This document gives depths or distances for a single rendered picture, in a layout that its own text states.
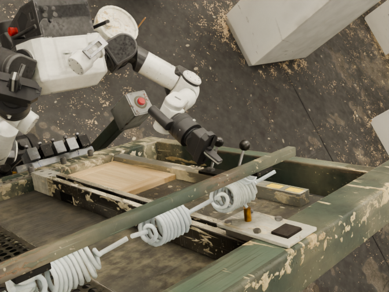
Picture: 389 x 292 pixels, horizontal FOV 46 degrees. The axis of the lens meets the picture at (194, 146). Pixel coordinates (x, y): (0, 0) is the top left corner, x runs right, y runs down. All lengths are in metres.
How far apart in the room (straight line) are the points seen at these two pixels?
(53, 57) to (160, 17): 2.53
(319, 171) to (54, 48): 0.97
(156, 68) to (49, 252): 1.19
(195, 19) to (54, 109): 1.73
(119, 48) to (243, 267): 1.07
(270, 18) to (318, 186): 2.71
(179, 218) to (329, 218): 0.36
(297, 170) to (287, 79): 3.09
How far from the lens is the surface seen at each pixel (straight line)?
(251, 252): 0.91
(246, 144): 1.53
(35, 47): 1.59
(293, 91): 4.64
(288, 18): 4.05
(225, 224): 1.02
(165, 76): 1.75
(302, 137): 4.41
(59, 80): 1.60
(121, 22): 3.27
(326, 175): 1.59
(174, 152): 2.08
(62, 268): 0.74
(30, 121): 1.35
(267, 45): 4.18
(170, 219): 0.82
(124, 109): 2.21
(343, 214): 1.07
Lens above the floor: 2.59
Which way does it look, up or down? 48 degrees down
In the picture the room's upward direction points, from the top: 53 degrees clockwise
